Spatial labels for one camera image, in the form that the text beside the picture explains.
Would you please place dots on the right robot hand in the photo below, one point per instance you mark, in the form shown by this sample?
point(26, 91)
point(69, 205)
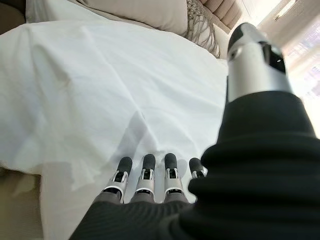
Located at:
point(250, 175)

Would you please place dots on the white duvet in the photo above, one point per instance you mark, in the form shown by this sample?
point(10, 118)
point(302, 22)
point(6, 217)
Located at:
point(112, 87)

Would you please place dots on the brown padded bed base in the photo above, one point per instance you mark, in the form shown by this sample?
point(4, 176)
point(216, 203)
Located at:
point(10, 20)

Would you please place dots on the fringed woven grey cushion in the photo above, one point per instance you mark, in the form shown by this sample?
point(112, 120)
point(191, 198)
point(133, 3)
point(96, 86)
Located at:
point(200, 27)

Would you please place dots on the brown tufted headboard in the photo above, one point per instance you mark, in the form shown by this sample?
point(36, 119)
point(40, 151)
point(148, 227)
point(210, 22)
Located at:
point(225, 7)

